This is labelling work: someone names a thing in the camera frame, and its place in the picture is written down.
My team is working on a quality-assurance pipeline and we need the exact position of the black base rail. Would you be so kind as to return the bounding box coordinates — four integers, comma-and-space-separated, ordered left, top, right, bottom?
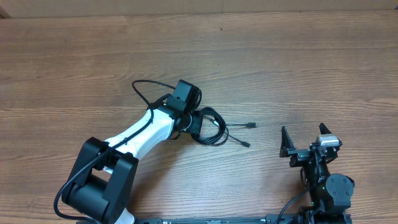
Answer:
133, 214, 354, 224

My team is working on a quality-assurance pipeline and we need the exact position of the black USB-C cable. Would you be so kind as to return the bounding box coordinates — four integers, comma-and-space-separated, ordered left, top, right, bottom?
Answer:
201, 114, 251, 148

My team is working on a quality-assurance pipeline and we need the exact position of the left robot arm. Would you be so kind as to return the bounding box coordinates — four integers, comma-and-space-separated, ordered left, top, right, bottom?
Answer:
53, 80, 201, 223

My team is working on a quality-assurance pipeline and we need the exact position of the black USB-A cable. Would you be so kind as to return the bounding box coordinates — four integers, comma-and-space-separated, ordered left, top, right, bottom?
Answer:
191, 106, 259, 146

